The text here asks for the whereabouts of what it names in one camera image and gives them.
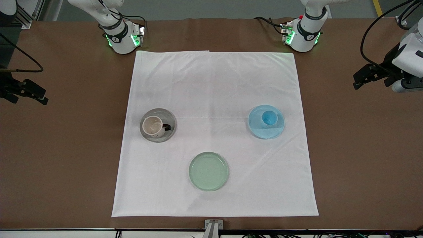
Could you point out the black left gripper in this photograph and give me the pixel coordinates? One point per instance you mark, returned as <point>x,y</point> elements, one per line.
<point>390,63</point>

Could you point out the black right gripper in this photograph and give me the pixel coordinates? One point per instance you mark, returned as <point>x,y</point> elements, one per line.
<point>6,86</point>

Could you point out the blue cup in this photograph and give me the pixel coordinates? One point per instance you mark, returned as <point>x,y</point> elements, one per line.
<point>269,119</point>

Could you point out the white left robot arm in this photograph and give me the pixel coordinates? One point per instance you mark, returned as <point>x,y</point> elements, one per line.
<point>309,36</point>

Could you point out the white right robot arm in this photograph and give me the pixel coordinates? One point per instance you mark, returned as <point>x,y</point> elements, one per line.
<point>120,39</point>

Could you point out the blue plate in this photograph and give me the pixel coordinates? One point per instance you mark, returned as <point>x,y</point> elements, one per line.
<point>264,134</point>

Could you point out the gray plate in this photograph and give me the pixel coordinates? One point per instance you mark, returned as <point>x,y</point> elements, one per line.
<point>158,111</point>

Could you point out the green plate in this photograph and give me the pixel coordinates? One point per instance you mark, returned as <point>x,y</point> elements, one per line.
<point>209,172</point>

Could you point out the white cloth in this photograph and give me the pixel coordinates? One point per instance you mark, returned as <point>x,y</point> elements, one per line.
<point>211,86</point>

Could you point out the aluminium frame profile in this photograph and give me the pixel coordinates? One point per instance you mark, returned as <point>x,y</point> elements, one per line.
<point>25,18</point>

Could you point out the gray metal camera mount bracket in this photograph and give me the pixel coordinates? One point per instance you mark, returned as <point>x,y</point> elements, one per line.
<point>213,226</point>

